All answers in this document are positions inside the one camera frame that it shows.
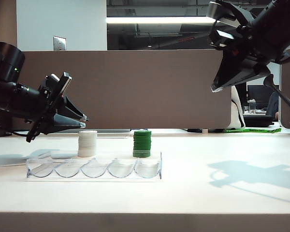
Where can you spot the white bag with black stripe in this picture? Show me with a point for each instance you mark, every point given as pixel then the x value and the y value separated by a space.
pixel 235 113

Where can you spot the green tape strip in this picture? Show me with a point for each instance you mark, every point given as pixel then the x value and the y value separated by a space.
pixel 253 130

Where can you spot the long ceiling light strip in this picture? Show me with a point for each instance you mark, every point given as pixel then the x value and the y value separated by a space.
pixel 159 20

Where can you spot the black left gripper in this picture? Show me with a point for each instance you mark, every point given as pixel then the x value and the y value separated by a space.
pixel 55 101

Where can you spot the green poker chip stack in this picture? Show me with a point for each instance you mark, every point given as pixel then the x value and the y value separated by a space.
pixel 142 141

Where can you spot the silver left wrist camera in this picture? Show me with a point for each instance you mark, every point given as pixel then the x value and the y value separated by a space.
pixel 53 77

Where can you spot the black rod with bulbous head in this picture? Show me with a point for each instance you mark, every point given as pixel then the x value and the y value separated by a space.
pixel 285 99

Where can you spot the clear water bottle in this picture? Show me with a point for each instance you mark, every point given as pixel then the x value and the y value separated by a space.
pixel 251 107

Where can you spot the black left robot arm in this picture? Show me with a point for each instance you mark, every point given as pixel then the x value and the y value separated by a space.
pixel 7 60

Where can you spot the wide brown desk partition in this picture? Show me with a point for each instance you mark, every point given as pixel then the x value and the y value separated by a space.
pixel 135 89

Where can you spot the black computer monitor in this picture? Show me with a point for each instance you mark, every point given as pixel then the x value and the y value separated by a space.
pixel 256 93
pixel 241 96

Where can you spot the clear plastic chip tray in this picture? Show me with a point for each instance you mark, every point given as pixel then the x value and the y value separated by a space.
pixel 70 175

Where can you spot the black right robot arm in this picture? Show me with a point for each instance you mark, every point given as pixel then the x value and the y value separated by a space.
pixel 275 29

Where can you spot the seated person in blue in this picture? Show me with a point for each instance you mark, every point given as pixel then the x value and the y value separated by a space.
pixel 273 106

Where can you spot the grey partition base bar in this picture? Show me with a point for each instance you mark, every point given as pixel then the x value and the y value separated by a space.
pixel 111 130

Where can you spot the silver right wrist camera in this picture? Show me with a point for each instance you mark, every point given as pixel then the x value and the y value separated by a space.
pixel 224 34

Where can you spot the black flat bag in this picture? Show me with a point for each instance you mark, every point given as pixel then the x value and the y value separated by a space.
pixel 258 120

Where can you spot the white poker chip stack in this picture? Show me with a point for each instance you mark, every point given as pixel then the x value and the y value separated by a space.
pixel 87 146

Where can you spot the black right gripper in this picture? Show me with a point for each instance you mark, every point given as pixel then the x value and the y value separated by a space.
pixel 236 19

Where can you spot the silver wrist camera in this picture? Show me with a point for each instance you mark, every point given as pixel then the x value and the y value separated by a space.
pixel 224 34
pixel 53 77

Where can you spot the metal wall switch plate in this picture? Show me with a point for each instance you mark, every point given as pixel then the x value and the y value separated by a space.
pixel 59 43

